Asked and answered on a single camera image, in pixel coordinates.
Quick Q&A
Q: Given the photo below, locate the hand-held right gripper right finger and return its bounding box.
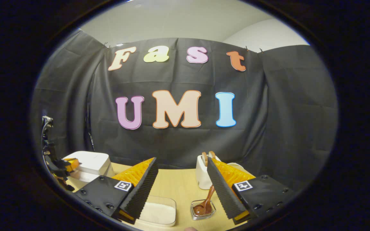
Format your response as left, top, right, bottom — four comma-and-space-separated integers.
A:
207, 157, 296, 225

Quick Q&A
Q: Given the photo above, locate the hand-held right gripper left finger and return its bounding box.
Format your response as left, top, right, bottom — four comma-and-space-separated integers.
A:
74, 157, 159, 225

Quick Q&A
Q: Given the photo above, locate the white rice cooker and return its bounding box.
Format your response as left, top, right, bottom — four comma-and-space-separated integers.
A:
61, 151, 115, 190

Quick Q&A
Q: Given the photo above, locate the brown wooden spoon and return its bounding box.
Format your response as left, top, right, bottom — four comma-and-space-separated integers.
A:
193, 184, 216, 216

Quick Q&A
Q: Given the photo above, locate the clear plastic chopstick holder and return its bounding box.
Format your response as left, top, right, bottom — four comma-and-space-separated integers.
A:
190, 199, 216, 221

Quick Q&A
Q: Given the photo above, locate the clear box of white rice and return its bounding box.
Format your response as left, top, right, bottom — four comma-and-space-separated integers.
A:
137, 196, 177, 227

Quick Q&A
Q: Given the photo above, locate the white toaster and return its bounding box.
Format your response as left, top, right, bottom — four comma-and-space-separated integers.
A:
195, 155, 221, 190

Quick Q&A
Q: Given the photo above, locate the black backdrop cloth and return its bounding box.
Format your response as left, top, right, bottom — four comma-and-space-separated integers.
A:
31, 29, 339, 193

